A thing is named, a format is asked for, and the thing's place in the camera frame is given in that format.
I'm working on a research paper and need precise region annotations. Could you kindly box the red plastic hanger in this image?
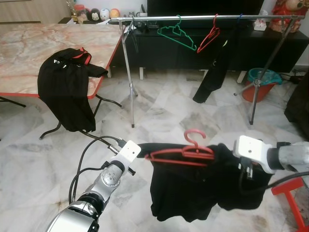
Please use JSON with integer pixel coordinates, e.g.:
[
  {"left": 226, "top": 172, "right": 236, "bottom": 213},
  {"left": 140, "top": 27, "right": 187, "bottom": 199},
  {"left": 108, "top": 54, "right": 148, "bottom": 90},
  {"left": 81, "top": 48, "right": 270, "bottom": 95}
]
[
  {"left": 143, "top": 129, "right": 216, "bottom": 168},
  {"left": 197, "top": 13, "right": 222, "bottom": 54}
]

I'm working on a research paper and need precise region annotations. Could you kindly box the black shirt with pale print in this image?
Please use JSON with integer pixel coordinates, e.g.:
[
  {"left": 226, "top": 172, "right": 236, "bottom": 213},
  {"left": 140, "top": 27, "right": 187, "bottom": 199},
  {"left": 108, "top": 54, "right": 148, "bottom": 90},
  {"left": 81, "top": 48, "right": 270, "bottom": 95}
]
[{"left": 137, "top": 141, "right": 276, "bottom": 223}]

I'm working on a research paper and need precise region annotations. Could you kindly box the green plastic hanger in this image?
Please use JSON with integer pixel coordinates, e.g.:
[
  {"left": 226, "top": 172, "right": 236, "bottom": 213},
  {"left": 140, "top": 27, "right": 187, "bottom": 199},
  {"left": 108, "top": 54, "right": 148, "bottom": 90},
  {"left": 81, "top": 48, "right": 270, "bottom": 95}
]
[{"left": 156, "top": 15, "right": 198, "bottom": 52}]

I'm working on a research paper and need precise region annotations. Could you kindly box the black jacket with red stripes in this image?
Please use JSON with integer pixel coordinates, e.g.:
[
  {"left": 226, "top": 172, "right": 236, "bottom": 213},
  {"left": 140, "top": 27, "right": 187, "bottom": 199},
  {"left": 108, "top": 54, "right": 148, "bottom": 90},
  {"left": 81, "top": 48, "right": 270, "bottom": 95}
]
[{"left": 37, "top": 47, "right": 109, "bottom": 133}]

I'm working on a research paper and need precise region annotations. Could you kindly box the red plastic stool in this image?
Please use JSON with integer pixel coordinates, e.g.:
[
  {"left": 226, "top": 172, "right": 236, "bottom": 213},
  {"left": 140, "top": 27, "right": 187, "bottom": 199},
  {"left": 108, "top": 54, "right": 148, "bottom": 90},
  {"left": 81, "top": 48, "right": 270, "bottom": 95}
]
[{"left": 271, "top": 176, "right": 309, "bottom": 232}]

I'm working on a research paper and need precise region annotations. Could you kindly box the grey fabric sofa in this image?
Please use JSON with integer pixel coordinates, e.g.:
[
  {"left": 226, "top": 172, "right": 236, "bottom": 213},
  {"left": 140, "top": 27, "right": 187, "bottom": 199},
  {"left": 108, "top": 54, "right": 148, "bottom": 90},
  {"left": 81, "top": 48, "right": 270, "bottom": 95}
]
[{"left": 283, "top": 72, "right": 309, "bottom": 141}]

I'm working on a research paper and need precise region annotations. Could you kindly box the red bucket with teal bag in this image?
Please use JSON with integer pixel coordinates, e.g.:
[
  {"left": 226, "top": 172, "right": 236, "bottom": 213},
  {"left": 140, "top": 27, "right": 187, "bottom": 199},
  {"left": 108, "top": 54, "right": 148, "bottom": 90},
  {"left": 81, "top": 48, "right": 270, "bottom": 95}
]
[{"left": 241, "top": 67, "right": 283, "bottom": 103}]

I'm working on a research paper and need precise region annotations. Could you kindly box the black garment with yellow logo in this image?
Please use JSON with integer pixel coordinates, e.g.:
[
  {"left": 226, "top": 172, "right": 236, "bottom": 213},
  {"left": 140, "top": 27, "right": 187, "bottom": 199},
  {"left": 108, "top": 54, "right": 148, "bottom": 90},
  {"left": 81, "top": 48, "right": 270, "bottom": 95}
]
[{"left": 192, "top": 24, "right": 238, "bottom": 104}]

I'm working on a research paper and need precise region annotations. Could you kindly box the black TV cabinet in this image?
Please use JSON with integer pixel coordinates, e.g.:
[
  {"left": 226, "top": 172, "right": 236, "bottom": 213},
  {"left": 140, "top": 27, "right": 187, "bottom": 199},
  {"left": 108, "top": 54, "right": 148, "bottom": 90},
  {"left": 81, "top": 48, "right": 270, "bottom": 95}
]
[{"left": 58, "top": 14, "right": 309, "bottom": 73}]

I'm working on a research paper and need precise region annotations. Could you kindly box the white pink tissue box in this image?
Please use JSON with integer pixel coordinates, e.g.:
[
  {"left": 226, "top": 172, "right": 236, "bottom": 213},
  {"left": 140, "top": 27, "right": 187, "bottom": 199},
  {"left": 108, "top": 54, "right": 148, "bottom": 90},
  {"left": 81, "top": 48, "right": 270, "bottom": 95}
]
[{"left": 253, "top": 12, "right": 268, "bottom": 31}]

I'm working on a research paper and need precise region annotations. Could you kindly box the red and gold statue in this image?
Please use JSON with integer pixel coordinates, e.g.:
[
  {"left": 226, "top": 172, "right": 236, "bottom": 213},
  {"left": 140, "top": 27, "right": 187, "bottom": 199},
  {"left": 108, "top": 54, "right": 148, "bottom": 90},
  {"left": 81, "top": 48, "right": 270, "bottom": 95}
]
[{"left": 271, "top": 0, "right": 309, "bottom": 34}]

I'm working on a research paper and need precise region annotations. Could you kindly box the black flat screen television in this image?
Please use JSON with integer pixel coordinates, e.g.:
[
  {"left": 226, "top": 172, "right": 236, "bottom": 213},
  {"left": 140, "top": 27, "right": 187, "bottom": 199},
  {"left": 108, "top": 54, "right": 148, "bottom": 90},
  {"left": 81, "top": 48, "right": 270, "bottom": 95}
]
[{"left": 147, "top": 0, "right": 266, "bottom": 16}]

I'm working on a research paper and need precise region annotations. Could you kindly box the silver metal clothes rack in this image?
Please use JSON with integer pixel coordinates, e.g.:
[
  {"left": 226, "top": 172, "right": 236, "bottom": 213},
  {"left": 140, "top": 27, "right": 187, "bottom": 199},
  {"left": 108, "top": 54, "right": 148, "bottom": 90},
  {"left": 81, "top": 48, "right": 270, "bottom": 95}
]
[{"left": 110, "top": 13, "right": 306, "bottom": 129}]

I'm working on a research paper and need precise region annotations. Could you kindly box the dark round plush doll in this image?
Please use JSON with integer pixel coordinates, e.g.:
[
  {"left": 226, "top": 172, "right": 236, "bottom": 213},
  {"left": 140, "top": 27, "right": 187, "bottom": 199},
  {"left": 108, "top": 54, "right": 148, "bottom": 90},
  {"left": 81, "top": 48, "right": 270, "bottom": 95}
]
[{"left": 89, "top": 8, "right": 101, "bottom": 22}]

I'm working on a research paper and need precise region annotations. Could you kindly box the jar with red lid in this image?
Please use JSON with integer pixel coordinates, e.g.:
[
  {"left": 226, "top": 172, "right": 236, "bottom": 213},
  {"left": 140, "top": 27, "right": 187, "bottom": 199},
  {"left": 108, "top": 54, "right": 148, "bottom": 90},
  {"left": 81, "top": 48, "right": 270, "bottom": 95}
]
[{"left": 74, "top": 4, "right": 89, "bottom": 24}]

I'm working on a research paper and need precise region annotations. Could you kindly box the marble table with red edge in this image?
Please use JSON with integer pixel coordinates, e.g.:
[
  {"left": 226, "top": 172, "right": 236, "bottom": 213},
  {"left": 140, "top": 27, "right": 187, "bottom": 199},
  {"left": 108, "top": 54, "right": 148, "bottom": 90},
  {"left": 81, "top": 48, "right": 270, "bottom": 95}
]
[{"left": 0, "top": 23, "right": 124, "bottom": 140}]

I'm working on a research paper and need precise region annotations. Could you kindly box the light wooden cabinet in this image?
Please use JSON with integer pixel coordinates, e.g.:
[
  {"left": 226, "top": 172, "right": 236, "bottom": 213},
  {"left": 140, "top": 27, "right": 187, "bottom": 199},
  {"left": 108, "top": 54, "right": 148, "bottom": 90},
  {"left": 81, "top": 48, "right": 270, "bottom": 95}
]
[{"left": 0, "top": 0, "right": 71, "bottom": 24}]

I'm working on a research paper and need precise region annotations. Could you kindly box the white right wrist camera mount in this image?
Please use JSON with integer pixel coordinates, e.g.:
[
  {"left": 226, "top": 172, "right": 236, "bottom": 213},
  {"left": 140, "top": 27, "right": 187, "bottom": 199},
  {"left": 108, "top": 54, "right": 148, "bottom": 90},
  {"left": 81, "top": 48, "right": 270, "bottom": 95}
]
[{"left": 233, "top": 135, "right": 273, "bottom": 174}]

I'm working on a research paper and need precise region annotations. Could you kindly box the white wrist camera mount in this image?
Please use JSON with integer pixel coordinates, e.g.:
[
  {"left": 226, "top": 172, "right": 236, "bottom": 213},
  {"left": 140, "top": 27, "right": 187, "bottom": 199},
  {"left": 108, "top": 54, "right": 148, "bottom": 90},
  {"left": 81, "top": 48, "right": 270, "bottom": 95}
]
[
  {"left": 108, "top": 140, "right": 142, "bottom": 176},
  {"left": 233, "top": 135, "right": 273, "bottom": 174}
]

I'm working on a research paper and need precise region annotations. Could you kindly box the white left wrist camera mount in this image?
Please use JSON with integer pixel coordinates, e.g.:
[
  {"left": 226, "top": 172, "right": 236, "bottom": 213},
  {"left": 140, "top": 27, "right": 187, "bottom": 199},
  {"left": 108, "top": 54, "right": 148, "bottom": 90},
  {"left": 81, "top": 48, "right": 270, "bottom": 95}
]
[{"left": 108, "top": 140, "right": 142, "bottom": 176}]

